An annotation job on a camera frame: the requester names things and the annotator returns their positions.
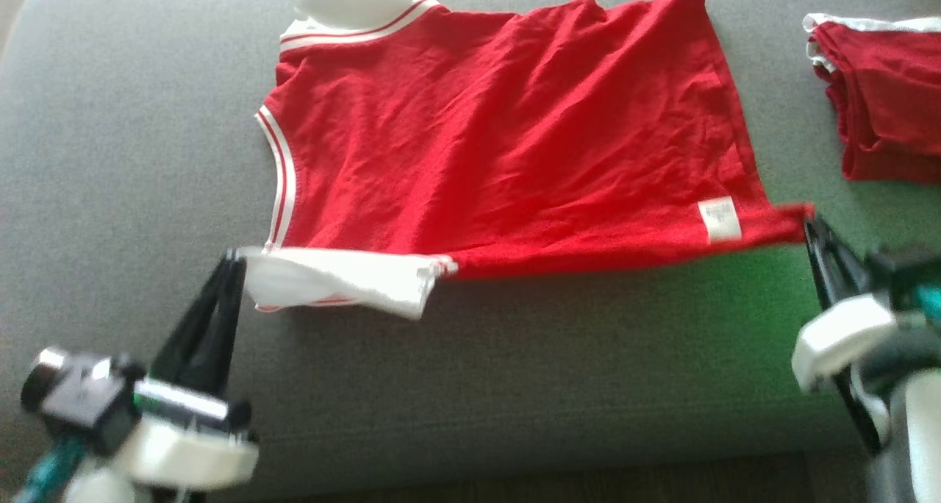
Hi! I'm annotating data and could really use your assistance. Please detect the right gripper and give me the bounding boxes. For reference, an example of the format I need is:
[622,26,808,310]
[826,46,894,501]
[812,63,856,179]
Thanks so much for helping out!
[792,218,899,395]

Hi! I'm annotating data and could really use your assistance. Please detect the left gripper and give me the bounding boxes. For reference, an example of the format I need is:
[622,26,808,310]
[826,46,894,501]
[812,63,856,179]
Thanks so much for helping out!
[114,251,260,490]

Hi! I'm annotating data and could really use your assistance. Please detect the red jersey with white trim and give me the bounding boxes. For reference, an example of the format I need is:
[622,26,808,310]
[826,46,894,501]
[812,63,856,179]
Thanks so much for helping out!
[243,0,815,321]

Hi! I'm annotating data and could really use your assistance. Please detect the teal plug with black cable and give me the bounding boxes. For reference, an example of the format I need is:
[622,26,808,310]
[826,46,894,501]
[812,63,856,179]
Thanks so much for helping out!
[11,435,87,503]
[915,282,941,331]

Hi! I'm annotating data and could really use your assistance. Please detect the large grey sofa seat cushion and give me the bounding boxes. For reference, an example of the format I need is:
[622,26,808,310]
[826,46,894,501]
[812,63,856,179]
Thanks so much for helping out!
[0,0,941,503]

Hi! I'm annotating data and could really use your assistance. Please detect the red shorts with white stripes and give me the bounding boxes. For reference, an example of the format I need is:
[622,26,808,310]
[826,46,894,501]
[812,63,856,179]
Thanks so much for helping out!
[801,12,941,186]

